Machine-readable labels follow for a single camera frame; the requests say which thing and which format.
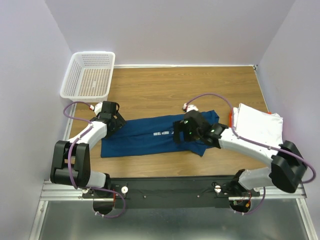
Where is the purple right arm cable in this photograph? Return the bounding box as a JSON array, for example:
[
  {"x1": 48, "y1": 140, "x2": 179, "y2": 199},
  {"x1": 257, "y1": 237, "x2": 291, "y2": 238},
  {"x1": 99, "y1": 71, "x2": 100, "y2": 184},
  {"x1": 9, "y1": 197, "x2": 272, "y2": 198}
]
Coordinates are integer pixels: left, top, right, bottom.
[{"x1": 182, "y1": 93, "x2": 317, "y2": 216}]

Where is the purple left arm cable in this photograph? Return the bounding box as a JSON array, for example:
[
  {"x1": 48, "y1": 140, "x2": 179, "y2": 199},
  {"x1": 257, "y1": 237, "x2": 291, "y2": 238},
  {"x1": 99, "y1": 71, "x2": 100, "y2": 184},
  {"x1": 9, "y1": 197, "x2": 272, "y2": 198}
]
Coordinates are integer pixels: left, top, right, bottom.
[{"x1": 63, "y1": 101, "x2": 127, "y2": 219}]

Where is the white folded t-shirt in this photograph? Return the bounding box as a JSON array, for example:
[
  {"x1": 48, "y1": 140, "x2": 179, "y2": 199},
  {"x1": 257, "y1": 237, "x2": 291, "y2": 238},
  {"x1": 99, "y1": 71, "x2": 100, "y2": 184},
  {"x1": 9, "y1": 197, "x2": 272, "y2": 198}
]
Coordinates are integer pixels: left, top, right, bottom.
[{"x1": 231, "y1": 103, "x2": 284, "y2": 146}]

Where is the blue t-shirt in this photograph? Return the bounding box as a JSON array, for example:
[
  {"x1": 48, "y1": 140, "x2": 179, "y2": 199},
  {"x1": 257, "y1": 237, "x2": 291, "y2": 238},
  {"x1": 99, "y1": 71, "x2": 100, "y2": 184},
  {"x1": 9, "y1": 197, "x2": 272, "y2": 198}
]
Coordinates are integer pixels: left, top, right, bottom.
[{"x1": 100, "y1": 114, "x2": 211, "y2": 158}]

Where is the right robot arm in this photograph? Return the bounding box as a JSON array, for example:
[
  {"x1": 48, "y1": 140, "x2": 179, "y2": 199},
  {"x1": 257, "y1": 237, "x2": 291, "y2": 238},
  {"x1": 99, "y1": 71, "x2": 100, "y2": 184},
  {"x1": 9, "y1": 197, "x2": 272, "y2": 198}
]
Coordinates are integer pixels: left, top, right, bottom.
[{"x1": 173, "y1": 110, "x2": 307, "y2": 196}]

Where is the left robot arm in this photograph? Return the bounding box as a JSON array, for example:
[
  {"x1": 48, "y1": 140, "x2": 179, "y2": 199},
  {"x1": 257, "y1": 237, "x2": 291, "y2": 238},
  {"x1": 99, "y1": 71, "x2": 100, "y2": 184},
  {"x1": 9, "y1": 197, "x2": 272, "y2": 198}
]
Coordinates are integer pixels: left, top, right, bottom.
[{"x1": 50, "y1": 101, "x2": 126, "y2": 198}]

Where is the white plastic laundry basket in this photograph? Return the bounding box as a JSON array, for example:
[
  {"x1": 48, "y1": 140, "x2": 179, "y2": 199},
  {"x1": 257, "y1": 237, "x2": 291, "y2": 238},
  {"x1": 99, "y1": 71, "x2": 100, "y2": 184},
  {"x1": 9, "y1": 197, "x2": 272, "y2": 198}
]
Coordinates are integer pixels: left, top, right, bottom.
[{"x1": 60, "y1": 51, "x2": 116, "y2": 103}]

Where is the aluminium frame rail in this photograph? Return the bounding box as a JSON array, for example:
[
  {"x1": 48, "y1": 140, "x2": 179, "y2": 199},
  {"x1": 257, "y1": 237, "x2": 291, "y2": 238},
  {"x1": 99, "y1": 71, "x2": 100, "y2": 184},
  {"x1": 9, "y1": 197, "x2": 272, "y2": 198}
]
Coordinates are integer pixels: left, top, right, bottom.
[{"x1": 39, "y1": 181, "x2": 307, "y2": 201}]

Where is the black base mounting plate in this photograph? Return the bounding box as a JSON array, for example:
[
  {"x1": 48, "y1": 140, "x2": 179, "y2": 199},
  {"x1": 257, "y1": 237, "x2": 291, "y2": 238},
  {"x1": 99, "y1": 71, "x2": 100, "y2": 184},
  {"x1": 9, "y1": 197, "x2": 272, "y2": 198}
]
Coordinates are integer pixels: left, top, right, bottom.
[{"x1": 82, "y1": 175, "x2": 260, "y2": 209}]

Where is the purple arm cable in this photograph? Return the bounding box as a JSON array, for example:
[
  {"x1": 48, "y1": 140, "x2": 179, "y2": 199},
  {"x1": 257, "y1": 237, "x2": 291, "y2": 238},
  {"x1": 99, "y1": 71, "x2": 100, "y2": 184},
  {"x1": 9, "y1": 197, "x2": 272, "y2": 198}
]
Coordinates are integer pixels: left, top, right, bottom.
[
  {"x1": 63, "y1": 101, "x2": 127, "y2": 219},
  {"x1": 182, "y1": 93, "x2": 317, "y2": 216}
]

